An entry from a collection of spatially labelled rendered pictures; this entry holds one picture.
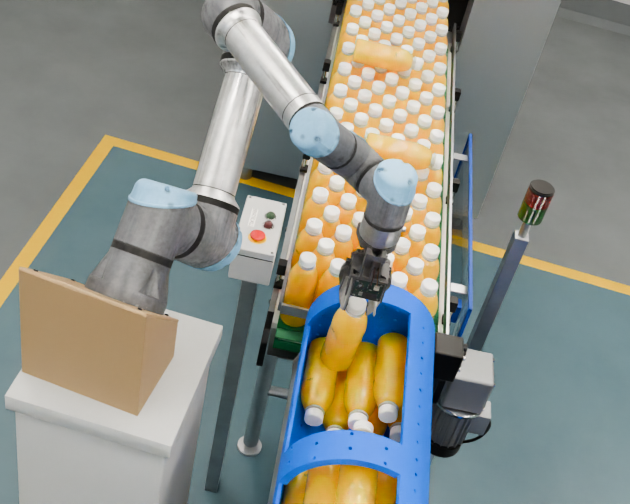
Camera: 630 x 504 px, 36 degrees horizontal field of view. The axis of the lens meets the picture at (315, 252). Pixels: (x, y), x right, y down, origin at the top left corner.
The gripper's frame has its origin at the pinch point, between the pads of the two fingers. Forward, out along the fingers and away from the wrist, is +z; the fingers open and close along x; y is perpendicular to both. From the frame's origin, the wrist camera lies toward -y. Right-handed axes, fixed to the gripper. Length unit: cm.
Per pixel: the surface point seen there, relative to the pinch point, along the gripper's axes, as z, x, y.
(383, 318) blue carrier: 14.5, 7.9, -12.6
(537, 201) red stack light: 5, 41, -54
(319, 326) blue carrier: 21.1, -5.1, -12.6
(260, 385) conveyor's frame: 94, -15, -54
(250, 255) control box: 19.7, -23.8, -28.8
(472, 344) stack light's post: 58, 41, -55
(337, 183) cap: 18, -7, -60
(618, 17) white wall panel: 122, 152, -425
